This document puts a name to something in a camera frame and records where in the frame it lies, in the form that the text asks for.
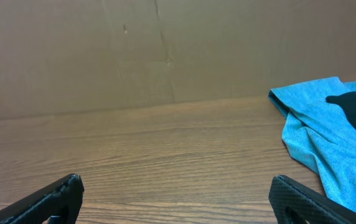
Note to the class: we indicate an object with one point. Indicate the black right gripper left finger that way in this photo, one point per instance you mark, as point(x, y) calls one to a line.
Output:
point(58, 202)

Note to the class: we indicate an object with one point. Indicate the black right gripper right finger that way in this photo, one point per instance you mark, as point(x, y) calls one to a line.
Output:
point(294, 203)

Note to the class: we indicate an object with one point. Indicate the light blue denim jeans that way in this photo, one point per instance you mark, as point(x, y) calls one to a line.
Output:
point(318, 134)

